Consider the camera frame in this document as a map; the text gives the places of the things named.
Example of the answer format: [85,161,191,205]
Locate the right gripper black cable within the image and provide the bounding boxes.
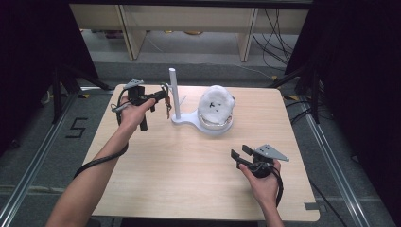
[271,166,285,208]

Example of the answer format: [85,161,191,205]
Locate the black tripod stand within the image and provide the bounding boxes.
[51,61,115,125]
[268,61,324,125]

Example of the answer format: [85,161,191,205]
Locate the bundle of black cables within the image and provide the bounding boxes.
[252,8,300,71]

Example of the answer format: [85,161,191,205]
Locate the black floor cables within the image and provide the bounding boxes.
[285,98,318,126]

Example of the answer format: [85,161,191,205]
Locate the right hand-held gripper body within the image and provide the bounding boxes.
[242,144,290,180]

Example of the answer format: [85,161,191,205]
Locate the person's right hand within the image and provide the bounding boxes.
[237,159,282,206]

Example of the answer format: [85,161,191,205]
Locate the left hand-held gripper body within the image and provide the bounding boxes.
[122,78,157,132]

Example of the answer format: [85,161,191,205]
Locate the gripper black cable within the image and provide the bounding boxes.
[73,94,131,180]
[271,166,285,208]

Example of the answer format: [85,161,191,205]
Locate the person's left hand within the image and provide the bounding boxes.
[118,95,157,132]

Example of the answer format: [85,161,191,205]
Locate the white fluffy plush keychain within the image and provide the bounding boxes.
[198,84,236,125]

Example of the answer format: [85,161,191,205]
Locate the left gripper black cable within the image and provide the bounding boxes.
[73,94,131,180]

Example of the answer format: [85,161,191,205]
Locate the white stand with hooks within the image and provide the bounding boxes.
[163,67,235,137]

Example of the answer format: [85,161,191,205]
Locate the light wooden shelf unit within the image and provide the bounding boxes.
[69,3,309,62]

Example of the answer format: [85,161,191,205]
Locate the aluminium floor rail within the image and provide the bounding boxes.
[301,94,371,227]
[0,91,80,227]

